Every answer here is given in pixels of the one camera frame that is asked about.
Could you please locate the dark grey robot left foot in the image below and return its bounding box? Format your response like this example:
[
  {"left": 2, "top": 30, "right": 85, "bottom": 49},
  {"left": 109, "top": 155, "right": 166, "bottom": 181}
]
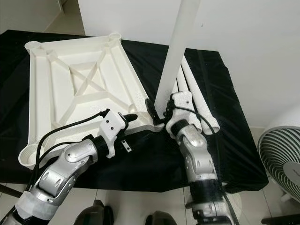
[{"left": 76, "top": 199, "right": 114, "bottom": 225}]

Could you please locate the white plastic table leg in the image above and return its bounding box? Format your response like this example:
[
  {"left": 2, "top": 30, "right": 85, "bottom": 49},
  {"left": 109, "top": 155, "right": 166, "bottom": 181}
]
[
  {"left": 182, "top": 56, "right": 221, "bottom": 135},
  {"left": 153, "top": 0, "right": 201, "bottom": 111},
  {"left": 176, "top": 63, "right": 209, "bottom": 134}
]

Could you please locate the dark grey robot foot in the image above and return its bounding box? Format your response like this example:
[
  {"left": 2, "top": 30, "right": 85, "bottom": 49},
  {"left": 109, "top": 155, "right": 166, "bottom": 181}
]
[
  {"left": 144, "top": 211, "right": 180, "bottom": 225},
  {"left": 76, "top": 199, "right": 114, "bottom": 225}
]

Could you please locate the white floor fan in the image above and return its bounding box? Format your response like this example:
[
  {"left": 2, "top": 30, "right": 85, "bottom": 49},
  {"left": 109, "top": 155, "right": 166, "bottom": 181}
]
[{"left": 257, "top": 102, "right": 300, "bottom": 203}]

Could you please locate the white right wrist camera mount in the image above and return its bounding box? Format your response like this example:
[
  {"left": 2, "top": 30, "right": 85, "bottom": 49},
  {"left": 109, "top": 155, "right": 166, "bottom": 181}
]
[{"left": 168, "top": 91, "right": 198, "bottom": 121}]

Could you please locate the white round floor base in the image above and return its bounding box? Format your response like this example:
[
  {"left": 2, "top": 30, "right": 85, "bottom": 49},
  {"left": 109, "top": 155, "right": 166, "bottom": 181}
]
[{"left": 225, "top": 190, "right": 244, "bottom": 218}]

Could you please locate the white plastic table top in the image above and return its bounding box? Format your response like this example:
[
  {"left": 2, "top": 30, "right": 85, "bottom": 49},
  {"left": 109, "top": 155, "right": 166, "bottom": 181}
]
[{"left": 17, "top": 32, "right": 162, "bottom": 170}]

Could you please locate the dark grey robot right foot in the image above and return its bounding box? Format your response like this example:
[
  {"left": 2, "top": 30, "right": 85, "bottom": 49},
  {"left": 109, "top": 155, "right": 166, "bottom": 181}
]
[{"left": 144, "top": 211, "right": 180, "bottom": 225}]

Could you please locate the black tablecloth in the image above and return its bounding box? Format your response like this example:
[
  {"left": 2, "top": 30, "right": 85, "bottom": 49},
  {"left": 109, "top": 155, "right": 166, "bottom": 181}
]
[{"left": 0, "top": 29, "right": 270, "bottom": 193}]

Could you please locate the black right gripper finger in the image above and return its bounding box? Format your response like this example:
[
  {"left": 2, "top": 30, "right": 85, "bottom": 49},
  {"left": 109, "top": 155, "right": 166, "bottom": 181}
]
[{"left": 144, "top": 97, "right": 164, "bottom": 125}]

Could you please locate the black metal table leg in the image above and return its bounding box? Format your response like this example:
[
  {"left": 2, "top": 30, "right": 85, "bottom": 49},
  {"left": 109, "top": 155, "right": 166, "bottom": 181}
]
[
  {"left": 0, "top": 184, "right": 25, "bottom": 198},
  {"left": 184, "top": 199, "right": 198, "bottom": 210}
]

